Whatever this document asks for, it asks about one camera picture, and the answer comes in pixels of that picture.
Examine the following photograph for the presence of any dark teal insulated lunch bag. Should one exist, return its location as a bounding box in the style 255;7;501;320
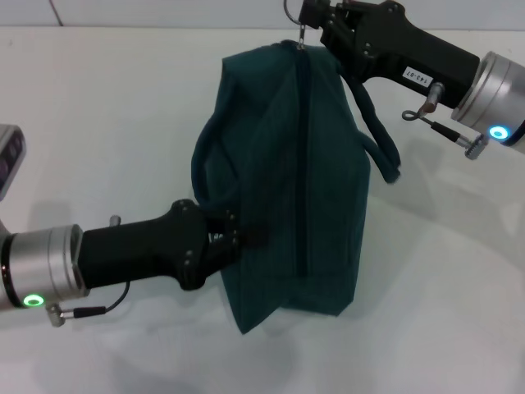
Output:
190;39;401;336

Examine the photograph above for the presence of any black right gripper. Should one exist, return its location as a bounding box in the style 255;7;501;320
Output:
299;0;481;108

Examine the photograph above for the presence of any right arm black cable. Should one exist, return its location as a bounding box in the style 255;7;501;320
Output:
401;81;489;159

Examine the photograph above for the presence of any white ring zipper pull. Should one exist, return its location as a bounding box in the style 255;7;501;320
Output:
282;0;308;49

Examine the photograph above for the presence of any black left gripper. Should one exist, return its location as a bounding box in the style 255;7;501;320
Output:
80;199;270;291

